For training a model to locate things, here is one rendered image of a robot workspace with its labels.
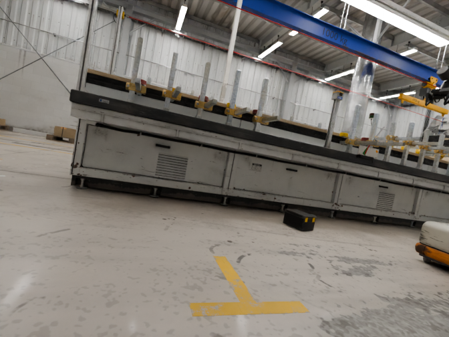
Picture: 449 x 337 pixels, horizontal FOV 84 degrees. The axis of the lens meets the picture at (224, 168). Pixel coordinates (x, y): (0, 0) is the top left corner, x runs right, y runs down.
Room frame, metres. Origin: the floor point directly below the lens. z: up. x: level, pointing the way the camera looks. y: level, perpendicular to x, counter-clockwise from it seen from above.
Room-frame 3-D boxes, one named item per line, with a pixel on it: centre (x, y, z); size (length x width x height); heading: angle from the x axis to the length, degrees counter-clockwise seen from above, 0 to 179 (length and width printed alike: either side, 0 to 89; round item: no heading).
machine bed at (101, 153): (2.99, -1.16, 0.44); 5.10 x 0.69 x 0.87; 109
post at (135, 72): (1.77, 0.74, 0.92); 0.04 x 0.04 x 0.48; 19
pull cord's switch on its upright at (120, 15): (2.73, 1.39, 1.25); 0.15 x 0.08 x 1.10; 109
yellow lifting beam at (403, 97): (6.36, -4.66, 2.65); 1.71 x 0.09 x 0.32; 109
